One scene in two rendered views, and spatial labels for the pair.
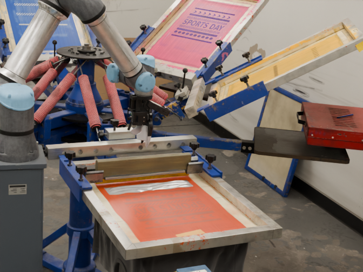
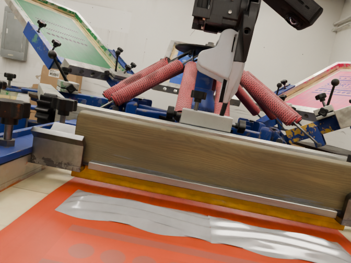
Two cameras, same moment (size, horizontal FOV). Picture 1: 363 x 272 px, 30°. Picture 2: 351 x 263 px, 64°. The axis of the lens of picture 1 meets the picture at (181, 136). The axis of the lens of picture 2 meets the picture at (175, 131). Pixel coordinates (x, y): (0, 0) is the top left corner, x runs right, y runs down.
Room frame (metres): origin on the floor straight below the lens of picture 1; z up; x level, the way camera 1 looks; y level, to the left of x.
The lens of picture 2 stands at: (2.19, 0.02, 1.11)
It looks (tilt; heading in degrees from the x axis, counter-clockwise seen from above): 8 degrees down; 26
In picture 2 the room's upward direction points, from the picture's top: 11 degrees clockwise
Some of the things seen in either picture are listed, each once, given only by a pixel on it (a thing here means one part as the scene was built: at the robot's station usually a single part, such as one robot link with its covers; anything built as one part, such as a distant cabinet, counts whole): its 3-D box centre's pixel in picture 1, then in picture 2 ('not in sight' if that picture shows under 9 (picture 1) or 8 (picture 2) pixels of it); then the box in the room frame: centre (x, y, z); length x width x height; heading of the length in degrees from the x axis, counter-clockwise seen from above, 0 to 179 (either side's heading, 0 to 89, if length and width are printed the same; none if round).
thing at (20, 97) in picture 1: (15, 106); not in sight; (2.12, 0.55, 1.37); 0.13 x 0.12 x 0.14; 36
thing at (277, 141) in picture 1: (212, 141); not in sight; (3.29, -0.16, 0.91); 1.34 x 0.40 x 0.08; 86
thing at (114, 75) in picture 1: (124, 73); not in sight; (2.49, 0.23, 1.42); 0.11 x 0.11 x 0.08; 36
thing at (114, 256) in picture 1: (120, 252); not in sight; (2.26, 0.19, 0.79); 0.46 x 0.09 x 0.33; 26
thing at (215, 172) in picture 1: (200, 167); not in sight; (2.73, -0.09, 0.98); 0.30 x 0.05 x 0.07; 26
